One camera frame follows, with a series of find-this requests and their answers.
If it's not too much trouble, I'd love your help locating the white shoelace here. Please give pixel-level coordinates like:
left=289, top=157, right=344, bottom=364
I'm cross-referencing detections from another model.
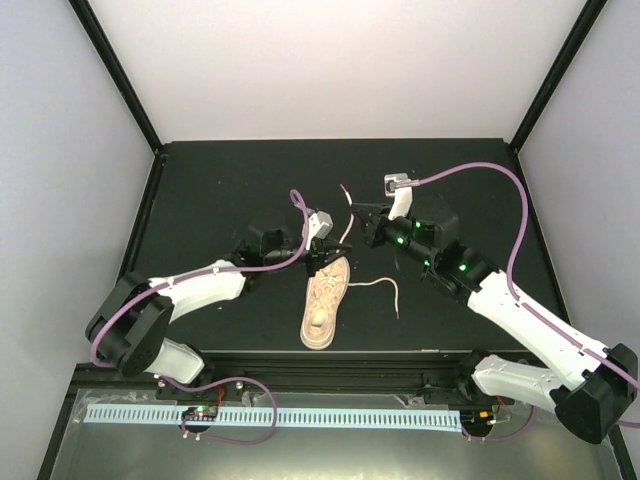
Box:
left=319, top=182, right=402, bottom=321

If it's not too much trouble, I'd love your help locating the white beige sneaker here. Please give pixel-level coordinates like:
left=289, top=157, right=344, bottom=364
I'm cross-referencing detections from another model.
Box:
left=300, top=257, right=351, bottom=350

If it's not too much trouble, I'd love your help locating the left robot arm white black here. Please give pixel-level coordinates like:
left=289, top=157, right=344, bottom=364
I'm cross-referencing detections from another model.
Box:
left=85, top=211, right=351, bottom=399

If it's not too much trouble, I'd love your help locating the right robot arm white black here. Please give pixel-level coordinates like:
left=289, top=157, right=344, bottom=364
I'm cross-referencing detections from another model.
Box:
left=351, top=199, right=638, bottom=444

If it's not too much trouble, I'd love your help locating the left small circuit board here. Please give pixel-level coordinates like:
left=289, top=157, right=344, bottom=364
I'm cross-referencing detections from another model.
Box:
left=181, top=406, right=219, bottom=422

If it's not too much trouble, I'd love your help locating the small circuit board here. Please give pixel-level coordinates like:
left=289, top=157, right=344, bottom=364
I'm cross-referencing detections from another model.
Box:
left=181, top=406, right=219, bottom=422
left=460, top=410, right=512, bottom=427

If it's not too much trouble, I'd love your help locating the right small circuit board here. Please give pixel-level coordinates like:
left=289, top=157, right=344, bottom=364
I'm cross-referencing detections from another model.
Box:
left=460, top=410, right=512, bottom=427

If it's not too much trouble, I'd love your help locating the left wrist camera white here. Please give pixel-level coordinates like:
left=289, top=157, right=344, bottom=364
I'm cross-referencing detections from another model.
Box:
left=308, top=210, right=333, bottom=241

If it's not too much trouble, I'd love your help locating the black front frame rail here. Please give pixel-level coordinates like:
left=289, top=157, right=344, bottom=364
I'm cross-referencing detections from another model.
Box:
left=74, top=349, right=601, bottom=401

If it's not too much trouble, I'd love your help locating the light blue slotted cable duct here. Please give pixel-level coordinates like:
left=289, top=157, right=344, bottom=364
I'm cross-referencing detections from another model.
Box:
left=83, top=404, right=462, bottom=433

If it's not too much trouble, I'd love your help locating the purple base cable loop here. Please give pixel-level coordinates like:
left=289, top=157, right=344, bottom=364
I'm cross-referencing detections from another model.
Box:
left=164, top=375, right=280, bottom=444

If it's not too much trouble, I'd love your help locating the black aluminium frame right post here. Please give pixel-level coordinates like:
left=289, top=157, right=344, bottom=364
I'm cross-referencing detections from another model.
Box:
left=509, top=0, right=608, bottom=155

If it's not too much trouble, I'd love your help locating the black aluminium frame post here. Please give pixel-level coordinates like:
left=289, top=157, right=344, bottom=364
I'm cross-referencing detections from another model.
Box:
left=509, top=0, right=608, bottom=155
left=68, top=0, right=163, bottom=154

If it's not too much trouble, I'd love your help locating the black aluminium frame left post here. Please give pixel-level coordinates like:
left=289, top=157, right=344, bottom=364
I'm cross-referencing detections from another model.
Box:
left=68, top=0, right=163, bottom=154

